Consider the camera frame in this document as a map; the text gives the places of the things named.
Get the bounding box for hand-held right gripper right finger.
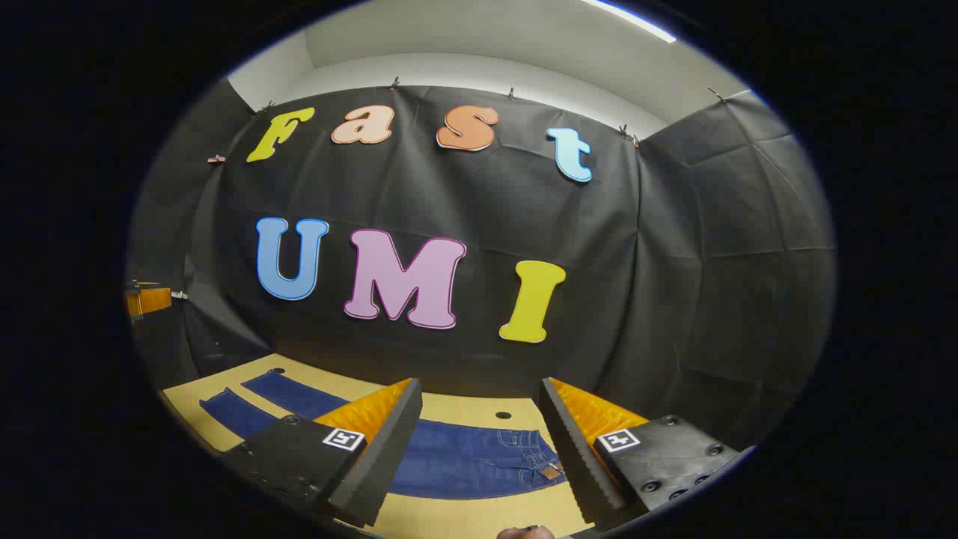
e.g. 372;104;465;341
539;377;743;526

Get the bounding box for black backdrop cloth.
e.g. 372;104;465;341
126;75;837;451

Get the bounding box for blue denim jeans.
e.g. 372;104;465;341
199;370;567;501

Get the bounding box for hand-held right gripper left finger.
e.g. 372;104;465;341
222;378;424;528

